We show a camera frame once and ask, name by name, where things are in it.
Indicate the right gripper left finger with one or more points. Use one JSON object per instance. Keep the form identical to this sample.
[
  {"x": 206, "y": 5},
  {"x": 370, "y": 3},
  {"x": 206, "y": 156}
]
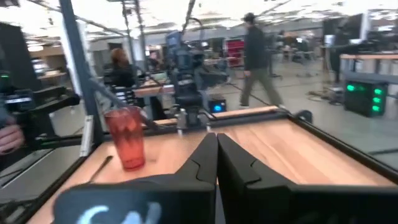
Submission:
[{"x": 161, "y": 199}]

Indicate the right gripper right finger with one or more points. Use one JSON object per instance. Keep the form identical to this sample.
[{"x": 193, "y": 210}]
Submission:
[{"x": 280, "y": 205}]

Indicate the red translucent plastic cup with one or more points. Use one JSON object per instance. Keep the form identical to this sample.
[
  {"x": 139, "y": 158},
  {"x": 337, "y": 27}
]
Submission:
[{"x": 126, "y": 137}]

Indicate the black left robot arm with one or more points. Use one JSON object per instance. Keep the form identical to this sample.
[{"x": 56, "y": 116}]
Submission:
[{"x": 189, "y": 71}]

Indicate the black box with blue light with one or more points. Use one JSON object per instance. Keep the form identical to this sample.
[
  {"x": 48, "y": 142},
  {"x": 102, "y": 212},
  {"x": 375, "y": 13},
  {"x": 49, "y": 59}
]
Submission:
[{"x": 217, "y": 105}]

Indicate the red cabinet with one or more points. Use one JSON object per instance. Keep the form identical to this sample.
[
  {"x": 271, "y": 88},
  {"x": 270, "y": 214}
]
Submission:
[{"x": 234, "y": 53}]

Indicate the seated person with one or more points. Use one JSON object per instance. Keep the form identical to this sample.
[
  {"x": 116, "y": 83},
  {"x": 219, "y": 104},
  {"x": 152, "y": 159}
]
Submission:
[{"x": 121, "y": 71}]

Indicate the walking person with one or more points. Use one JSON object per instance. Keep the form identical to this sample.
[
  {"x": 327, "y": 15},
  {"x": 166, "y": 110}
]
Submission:
[{"x": 256, "y": 53}]

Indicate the black box with green lights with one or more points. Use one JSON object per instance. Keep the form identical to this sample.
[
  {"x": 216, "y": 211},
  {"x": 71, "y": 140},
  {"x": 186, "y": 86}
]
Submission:
[{"x": 365, "y": 98}]

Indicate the person's hand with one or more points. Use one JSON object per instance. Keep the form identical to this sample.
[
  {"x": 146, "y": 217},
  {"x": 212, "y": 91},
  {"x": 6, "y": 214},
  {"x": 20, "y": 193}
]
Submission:
[{"x": 11, "y": 138}]

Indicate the black frame clamp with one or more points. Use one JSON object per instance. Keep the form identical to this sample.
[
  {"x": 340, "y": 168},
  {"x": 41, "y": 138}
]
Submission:
[{"x": 304, "y": 116}]

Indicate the silver metal bracket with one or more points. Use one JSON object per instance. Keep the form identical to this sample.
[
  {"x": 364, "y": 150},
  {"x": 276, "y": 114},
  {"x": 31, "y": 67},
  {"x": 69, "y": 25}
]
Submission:
[{"x": 86, "y": 137}]

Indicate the black upright frame post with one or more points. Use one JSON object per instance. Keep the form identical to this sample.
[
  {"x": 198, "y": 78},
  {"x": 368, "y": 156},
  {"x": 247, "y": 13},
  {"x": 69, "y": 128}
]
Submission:
[{"x": 77, "y": 62}]

